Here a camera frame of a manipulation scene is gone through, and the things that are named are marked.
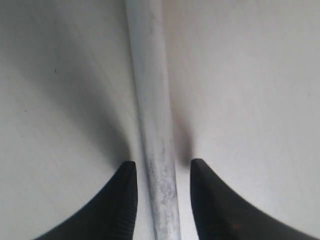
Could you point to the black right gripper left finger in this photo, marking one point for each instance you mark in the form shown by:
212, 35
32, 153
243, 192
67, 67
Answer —
109, 215

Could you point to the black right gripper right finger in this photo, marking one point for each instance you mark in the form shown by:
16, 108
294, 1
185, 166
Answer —
221, 214

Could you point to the white drumstick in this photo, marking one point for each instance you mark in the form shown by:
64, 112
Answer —
146, 32

